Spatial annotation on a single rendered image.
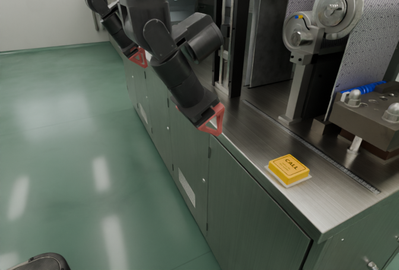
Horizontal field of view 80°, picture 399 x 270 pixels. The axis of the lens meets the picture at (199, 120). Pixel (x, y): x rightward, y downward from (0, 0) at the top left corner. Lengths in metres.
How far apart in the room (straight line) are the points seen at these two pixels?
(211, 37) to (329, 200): 0.44
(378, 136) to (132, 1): 0.62
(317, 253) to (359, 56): 0.53
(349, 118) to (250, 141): 0.27
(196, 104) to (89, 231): 1.39
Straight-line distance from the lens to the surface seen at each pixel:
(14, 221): 2.02
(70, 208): 1.91
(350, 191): 0.68
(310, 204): 0.61
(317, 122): 0.84
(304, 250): 0.70
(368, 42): 0.84
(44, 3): 6.01
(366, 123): 0.73
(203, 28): 0.42
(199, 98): 0.45
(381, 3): 0.83
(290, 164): 0.65
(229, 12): 0.97
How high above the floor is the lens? 1.33
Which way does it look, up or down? 31 degrees down
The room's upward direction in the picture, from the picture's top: straight up
